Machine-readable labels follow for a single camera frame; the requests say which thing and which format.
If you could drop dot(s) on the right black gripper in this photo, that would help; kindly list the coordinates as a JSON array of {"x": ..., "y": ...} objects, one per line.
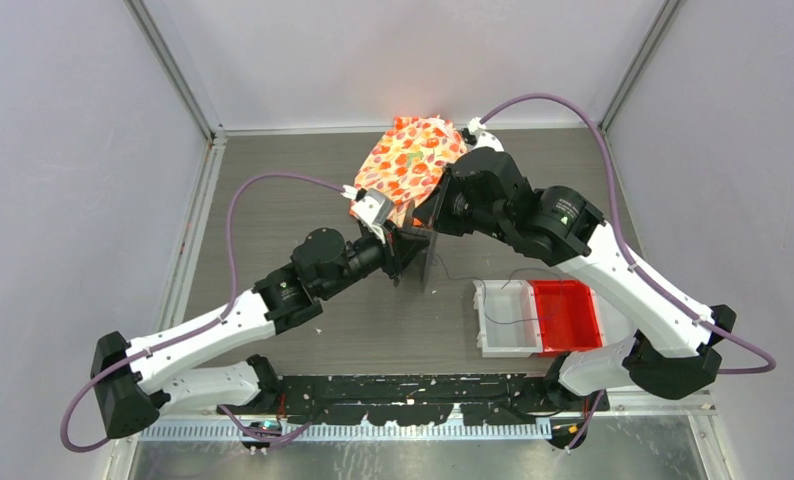
[{"x": 433, "y": 212}]

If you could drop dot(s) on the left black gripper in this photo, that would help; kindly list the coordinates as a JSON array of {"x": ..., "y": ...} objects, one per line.
[{"x": 400, "y": 249}]

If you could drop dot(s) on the black cable spool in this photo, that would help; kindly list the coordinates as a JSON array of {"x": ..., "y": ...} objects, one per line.
[{"x": 418, "y": 285}]

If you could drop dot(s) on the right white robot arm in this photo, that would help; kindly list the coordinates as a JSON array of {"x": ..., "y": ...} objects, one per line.
[{"x": 672, "y": 352}]

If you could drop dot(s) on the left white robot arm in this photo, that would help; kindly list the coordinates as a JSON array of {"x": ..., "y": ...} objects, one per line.
[{"x": 145, "y": 378}]

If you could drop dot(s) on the orange floral cloth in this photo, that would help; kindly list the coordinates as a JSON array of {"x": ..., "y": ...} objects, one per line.
[{"x": 408, "y": 161}]

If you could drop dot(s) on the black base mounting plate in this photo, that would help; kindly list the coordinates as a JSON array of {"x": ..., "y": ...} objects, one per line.
[{"x": 412, "y": 400}]

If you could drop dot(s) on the red plastic bin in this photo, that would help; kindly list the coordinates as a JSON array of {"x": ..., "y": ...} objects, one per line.
[{"x": 566, "y": 316}]

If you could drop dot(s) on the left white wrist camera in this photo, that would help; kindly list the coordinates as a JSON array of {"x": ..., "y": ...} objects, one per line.
[{"x": 370, "y": 207}]

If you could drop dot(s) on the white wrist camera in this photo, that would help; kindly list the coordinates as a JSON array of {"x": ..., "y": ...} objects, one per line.
[
  {"x": 370, "y": 207},
  {"x": 475, "y": 135}
]

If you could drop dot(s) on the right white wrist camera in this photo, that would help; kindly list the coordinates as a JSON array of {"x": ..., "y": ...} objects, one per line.
[{"x": 475, "y": 135}]

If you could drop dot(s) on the slotted cable duct rail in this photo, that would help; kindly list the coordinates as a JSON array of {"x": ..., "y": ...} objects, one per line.
[{"x": 454, "y": 429}]

